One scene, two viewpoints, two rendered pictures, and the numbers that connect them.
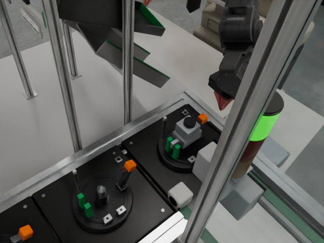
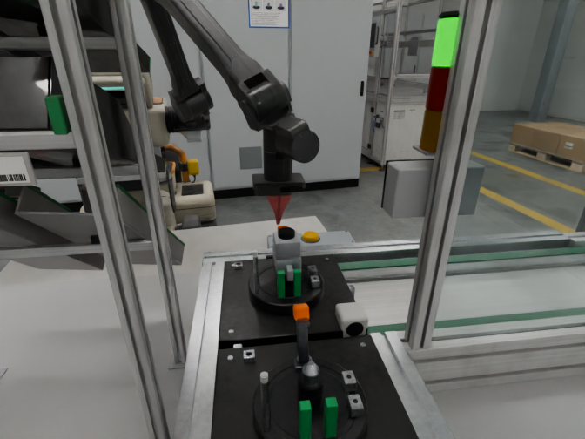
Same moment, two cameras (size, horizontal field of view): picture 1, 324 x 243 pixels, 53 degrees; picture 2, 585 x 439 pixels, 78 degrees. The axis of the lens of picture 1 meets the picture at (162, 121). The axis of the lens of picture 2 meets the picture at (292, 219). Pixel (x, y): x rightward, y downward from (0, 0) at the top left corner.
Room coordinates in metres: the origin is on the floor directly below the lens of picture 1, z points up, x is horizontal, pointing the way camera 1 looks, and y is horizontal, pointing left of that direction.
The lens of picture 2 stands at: (0.15, 0.36, 1.37)
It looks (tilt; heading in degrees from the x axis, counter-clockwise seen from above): 25 degrees down; 309
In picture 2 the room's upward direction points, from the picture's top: straight up
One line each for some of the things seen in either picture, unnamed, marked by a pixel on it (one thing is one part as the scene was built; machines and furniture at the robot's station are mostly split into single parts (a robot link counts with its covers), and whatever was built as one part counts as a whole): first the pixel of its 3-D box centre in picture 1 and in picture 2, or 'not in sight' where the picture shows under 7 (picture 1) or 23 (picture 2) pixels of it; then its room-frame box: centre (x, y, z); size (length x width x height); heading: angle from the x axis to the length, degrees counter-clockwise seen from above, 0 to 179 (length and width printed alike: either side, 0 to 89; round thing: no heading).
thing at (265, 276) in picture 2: (183, 147); (285, 285); (0.50, -0.07, 0.98); 0.14 x 0.14 x 0.02
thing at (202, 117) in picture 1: (198, 127); not in sight; (0.53, -0.10, 1.04); 0.04 x 0.02 x 0.08; 136
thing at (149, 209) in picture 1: (101, 195); (310, 388); (0.32, 0.11, 1.01); 0.24 x 0.24 x 0.13; 46
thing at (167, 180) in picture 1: (182, 151); (285, 293); (0.50, -0.07, 0.96); 0.24 x 0.24 x 0.02; 46
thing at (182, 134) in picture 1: (184, 131); (286, 251); (0.50, -0.06, 1.06); 0.08 x 0.04 x 0.07; 137
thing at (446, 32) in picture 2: not in sight; (457, 43); (0.29, -0.12, 1.38); 0.05 x 0.05 x 0.05
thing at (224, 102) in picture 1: (222, 94); (272, 202); (0.61, -0.15, 1.09); 0.07 x 0.07 x 0.09; 46
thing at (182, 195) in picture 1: (180, 195); (351, 320); (0.37, -0.07, 0.97); 0.05 x 0.05 x 0.04; 46
